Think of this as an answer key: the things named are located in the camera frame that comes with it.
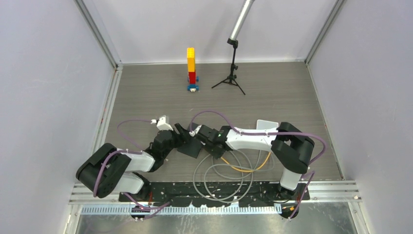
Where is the dark grey foam pad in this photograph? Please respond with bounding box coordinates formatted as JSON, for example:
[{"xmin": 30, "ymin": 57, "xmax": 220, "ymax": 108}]
[{"xmin": 177, "ymin": 136, "xmax": 204, "ymax": 158}]

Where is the yellow ethernet cable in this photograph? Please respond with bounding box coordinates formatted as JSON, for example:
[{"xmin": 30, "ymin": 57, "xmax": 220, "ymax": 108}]
[{"xmin": 220, "ymin": 152, "xmax": 272, "ymax": 173}]

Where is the grey ethernet cable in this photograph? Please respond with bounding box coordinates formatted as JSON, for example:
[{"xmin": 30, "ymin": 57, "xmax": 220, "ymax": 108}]
[{"xmin": 192, "ymin": 149, "xmax": 276, "ymax": 204}]

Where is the white network switch box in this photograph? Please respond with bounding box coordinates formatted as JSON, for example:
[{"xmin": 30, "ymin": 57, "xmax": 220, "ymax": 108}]
[{"xmin": 256, "ymin": 119, "xmax": 279, "ymax": 132}]

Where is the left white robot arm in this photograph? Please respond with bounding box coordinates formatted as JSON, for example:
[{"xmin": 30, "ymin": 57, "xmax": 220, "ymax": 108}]
[{"xmin": 75, "ymin": 116, "xmax": 191, "ymax": 202}]

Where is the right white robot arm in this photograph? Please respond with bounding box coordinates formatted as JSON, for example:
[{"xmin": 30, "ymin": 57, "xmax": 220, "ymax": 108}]
[{"xmin": 190, "ymin": 122, "xmax": 315, "ymax": 200}]

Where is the colourful toy block tower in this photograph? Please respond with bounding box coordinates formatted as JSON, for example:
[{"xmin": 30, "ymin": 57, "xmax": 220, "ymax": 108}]
[{"xmin": 187, "ymin": 47, "xmax": 199, "ymax": 92}]

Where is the black tripod with silver pole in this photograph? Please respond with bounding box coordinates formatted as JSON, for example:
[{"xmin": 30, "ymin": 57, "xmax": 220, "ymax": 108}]
[{"xmin": 211, "ymin": 0, "xmax": 255, "ymax": 95}]

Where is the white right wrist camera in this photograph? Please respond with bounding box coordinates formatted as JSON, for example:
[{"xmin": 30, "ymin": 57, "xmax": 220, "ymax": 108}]
[{"xmin": 189, "ymin": 125, "xmax": 202, "ymax": 137}]

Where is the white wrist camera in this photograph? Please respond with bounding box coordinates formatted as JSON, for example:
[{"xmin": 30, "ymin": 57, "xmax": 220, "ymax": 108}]
[
  {"xmin": 150, "ymin": 115, "xmax": 174, "ymax": 131},
  {"xmin": 189, "ymin": 125, "xmax": 202, "ymax": 137}
]

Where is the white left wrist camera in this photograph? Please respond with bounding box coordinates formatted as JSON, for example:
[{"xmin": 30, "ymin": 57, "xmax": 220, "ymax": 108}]
[{"xmin": 150, "ymin": 115, "xmax": 174, "ymax": 131}]

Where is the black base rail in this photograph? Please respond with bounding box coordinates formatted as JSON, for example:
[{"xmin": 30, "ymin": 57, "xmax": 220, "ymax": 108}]
[{"xmin": 119, "ymin": 181, "xmax": 310, "ymax": 209}]

